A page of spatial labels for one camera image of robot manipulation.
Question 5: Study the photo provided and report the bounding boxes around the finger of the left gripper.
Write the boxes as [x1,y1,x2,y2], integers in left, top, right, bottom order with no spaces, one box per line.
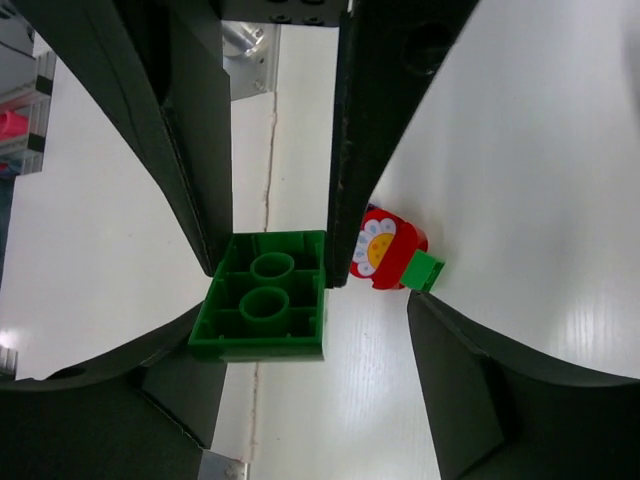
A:
[327,0,478,288]
[14,1,233,276]

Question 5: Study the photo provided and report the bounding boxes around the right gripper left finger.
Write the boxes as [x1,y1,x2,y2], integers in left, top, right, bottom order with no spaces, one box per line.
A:
[1,306,226,479]

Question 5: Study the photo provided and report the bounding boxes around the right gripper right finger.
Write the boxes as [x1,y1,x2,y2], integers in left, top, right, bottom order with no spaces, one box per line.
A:
[407,292,639,479]

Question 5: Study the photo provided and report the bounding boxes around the santa lego stack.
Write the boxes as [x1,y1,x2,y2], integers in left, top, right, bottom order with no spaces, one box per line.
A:
[349,204,445,292]

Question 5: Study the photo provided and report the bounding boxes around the left base plate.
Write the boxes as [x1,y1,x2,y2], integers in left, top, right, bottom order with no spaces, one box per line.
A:
[221,21,280,101]

